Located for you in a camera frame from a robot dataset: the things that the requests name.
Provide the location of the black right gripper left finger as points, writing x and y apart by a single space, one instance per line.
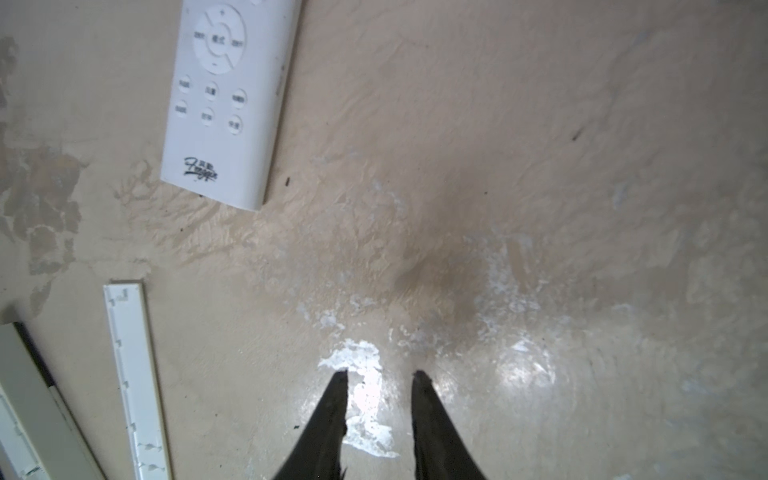
317 453

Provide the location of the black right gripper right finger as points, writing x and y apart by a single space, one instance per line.
438 448

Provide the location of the white battery cover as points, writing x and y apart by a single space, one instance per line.
131 342

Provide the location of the white remote with grey screen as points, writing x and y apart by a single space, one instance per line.
231 66

